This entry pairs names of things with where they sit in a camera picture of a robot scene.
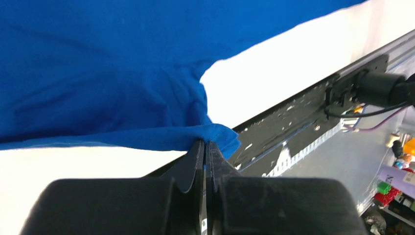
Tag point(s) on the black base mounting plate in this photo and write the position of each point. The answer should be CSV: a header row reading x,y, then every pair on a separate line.
x,y
261,137

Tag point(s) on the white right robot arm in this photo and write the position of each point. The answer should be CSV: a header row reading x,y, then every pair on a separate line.
x,y
386,89

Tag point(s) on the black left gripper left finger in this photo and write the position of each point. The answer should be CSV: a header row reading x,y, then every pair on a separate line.
x,y
170,204

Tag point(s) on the colourful clutter on shelf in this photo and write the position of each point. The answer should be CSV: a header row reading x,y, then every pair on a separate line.
x,y
391,210

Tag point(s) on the white slotted cable duct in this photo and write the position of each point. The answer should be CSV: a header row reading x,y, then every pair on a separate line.
x,y
293,151

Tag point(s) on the blue panda print t-shirt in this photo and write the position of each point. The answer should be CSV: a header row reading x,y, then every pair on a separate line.
x,y
127,72

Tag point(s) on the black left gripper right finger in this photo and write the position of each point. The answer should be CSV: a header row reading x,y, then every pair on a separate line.
x,y
238,205

